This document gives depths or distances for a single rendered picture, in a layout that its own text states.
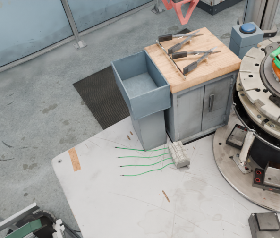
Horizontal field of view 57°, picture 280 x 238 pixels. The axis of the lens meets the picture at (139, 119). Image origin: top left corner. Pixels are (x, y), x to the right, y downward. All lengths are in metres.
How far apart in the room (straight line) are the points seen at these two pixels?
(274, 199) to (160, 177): 0.31
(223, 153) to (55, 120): 1.60
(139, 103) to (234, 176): 0.36
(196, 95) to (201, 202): 0.30
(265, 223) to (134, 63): 0.54
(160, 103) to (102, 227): 0.38
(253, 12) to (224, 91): 0.39
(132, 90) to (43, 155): 1.36
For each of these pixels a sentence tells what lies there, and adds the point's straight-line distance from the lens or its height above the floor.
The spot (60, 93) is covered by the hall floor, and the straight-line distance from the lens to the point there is 2.41.
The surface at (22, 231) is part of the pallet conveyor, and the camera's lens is 0.90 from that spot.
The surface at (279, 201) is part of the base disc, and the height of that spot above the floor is 0.80.
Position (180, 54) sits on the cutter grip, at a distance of 0.70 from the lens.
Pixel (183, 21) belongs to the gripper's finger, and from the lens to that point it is 0.67.
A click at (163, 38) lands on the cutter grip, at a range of 0.76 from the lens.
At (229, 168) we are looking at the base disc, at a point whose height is 0.80.
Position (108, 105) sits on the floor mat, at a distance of 2.11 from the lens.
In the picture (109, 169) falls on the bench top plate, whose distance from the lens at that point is 0.86.
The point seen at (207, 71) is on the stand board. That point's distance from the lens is 0.68.
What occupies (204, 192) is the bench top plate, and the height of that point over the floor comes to 0.78.
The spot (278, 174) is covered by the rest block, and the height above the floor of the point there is 0.85.
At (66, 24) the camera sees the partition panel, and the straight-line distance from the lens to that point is 2.77.
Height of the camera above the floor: 1.51
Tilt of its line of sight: 50 degrees down
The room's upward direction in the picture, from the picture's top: 12 degrees counter-clockwise
